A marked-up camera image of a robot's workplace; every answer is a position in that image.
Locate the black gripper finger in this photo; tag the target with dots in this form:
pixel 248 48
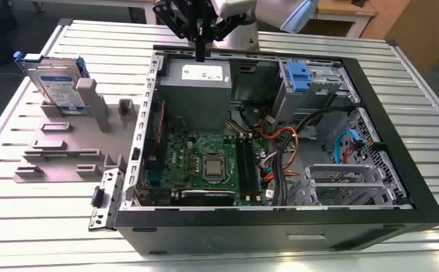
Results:
pixel 169 20
pixel 228 28

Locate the hard disk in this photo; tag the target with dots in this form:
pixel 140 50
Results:
pixel 58 85

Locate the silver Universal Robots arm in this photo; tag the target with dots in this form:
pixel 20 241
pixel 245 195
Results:
pixel 241 37

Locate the metal disk bay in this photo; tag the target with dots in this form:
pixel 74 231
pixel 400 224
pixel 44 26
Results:
pixel 340 185

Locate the blue plastic bay latch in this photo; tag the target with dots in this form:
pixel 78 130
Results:
pixel 297 71

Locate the grey power supply unit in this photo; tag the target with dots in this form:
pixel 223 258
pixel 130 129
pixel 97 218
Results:
pixel 196 107

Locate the metal drive bay cage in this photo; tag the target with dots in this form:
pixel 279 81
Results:
pixel 317 96

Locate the wooden desk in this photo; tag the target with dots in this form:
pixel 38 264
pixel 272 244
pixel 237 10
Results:
pixel 355 11

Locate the green motherboard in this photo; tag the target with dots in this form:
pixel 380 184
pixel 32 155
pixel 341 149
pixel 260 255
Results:
pixel 211 141

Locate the grey parts rack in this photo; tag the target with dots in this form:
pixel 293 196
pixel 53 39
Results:
pixel 82 141

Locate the silver CPU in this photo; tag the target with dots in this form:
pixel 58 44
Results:
pixel 213 167

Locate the black RAM slot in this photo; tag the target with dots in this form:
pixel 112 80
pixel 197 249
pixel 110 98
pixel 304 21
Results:
pixel 241 170
pixel 253 170

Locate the wooden cabinet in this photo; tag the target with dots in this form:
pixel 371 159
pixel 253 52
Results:
pixel 423 28

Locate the black CPU socket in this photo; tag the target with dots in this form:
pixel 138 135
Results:
pixel 213 178

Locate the green RAM stick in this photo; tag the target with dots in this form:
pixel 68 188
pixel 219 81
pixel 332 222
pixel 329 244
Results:
pixel 65 154

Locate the black graphics card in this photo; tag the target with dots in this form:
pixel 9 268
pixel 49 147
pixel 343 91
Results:
pixel 204 197

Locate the blue black port plug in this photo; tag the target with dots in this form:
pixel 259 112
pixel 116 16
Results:
pixel 97 195

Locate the black open PC case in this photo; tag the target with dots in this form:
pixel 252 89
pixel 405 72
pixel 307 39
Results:
pixel 241 235

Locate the white desk frame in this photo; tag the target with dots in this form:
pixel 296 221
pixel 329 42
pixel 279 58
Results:
pixel 150 15

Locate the metal card retention bracket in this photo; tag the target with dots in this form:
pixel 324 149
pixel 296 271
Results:
pixel 106 198

